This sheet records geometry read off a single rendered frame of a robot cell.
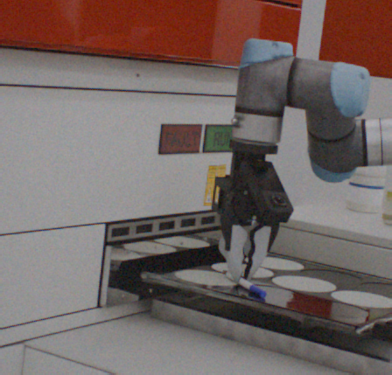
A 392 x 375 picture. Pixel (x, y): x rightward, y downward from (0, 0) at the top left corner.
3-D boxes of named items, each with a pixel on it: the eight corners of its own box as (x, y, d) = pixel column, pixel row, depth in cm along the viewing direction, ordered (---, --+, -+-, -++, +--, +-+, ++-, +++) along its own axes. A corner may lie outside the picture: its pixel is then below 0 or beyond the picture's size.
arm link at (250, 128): (292, 119, 162) (243, 114, 159) (288, 149, 163) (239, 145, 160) (269, 113, 169) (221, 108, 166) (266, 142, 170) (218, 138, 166)
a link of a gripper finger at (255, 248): (248, 274, 172) (254, 217, 171) (265, 283, 166) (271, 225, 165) (230, 274, 171) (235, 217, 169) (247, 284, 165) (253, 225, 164)
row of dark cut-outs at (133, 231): (104, 240, 163) (106, 225, 163) (249, 220, 200) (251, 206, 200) (107, 241, 163) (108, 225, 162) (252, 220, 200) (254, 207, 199)
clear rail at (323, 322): (136, 280, 166) (138, 271, 166) (142, 279, 167) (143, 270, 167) (360, 338, 146) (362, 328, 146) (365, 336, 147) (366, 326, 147)
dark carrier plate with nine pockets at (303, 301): (149, 277, 166) (150, 273, 166) (259, 255, 195) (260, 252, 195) (355, 329, 148) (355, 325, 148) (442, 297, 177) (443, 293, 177)
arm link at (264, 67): (291, 43, 158) (235, 36, 160) (282, 118, 159) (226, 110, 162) (304, 45, 165) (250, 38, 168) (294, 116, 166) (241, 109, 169)
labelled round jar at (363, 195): (339, 208, 217) (346, 161, 216) (353, 206, 223) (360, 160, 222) (372, 214, 213) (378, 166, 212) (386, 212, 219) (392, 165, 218)
